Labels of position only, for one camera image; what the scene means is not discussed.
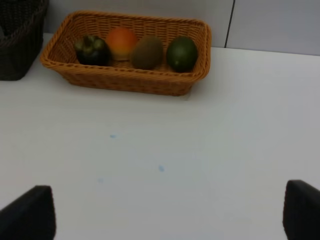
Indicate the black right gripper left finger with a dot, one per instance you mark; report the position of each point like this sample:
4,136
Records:
30,217

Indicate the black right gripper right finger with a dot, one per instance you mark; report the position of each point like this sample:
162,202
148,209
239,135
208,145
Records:
301,211

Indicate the dark purple mangosteen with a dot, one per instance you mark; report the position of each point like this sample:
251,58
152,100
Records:
92,50

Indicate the orange peach fruit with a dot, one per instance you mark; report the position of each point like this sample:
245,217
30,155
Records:
121,41

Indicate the brown kiwi fruit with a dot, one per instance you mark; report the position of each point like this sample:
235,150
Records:
148,53

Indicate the green avocado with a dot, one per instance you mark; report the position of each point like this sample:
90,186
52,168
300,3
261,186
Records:
182,54

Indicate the orange wicker basket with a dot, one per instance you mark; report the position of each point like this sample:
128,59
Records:
59,54

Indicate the dark brown wicker basket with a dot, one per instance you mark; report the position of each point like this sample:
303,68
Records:
22,28

